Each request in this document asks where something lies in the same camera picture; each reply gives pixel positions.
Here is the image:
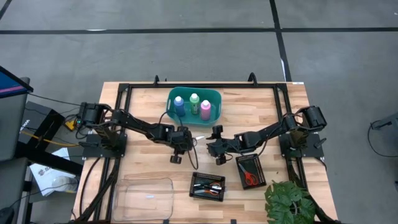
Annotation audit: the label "orange-handled scissors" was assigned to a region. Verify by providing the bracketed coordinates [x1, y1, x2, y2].
[201, 182, 223, 196]

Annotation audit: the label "wide-bristle black brush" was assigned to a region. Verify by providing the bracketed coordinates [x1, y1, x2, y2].
[194, 183, 223, 190]

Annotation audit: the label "green artificial plant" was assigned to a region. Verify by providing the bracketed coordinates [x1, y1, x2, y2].
[264, 180, 317, 224]

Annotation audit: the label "black box white lettering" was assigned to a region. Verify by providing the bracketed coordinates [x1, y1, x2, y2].
[20, 101, 55, 144]

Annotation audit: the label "red-handled scissors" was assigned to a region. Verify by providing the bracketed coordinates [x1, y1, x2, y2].
[238, 162, 259, 187]

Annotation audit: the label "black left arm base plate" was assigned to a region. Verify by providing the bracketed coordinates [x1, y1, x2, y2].
[82, 133, 127, 159]

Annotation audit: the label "pink paint bottle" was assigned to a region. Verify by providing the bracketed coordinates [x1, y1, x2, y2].
[200, 99, 212, 121]

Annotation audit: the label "black floor cable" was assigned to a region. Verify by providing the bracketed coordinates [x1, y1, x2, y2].
[367, 118, 398, 154]

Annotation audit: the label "blue screen monitor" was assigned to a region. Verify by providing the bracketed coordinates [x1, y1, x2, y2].
[0, 65, 34, 100]

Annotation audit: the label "white paper sheets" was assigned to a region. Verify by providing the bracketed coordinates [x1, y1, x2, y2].
[29, 147, 78, 197]

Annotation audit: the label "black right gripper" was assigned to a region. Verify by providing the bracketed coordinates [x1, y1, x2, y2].
[206, 125, 237, 166]

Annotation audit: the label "clear plastic container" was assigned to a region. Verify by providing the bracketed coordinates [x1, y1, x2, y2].
[111, 177, 175, 222]

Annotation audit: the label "black slotted plastic basket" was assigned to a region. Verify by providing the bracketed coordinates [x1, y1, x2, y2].
[235, 153, 267, 190]
[188, 172, 226, 202]

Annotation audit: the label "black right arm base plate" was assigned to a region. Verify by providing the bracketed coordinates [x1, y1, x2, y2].
[279, 133, 325, 159]

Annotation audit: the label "teal plastic bin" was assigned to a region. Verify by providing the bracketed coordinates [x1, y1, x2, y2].
[166, 86, 223, 127]

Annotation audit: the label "yellow cable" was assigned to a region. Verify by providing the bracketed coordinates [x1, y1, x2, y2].
[20, 129, 80, 147]

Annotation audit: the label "gray cabinet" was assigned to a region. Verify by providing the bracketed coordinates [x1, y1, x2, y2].
[0, 77, 32, 162]

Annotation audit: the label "blue paint bottle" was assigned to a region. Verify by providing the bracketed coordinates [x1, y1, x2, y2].
[174, 95, 187, 118]

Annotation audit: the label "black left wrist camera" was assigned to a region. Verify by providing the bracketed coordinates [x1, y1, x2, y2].
[172, 131, 188, 146]

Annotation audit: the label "green paint bottle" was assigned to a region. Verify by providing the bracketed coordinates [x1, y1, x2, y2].
[189, 92, 201, 115]

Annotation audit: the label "black metal table frame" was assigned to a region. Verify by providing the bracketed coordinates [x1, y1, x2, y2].
[73, 74, 341, 224]

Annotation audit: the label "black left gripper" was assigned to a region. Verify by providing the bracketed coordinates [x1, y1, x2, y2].
[170, 125, 197, 165]

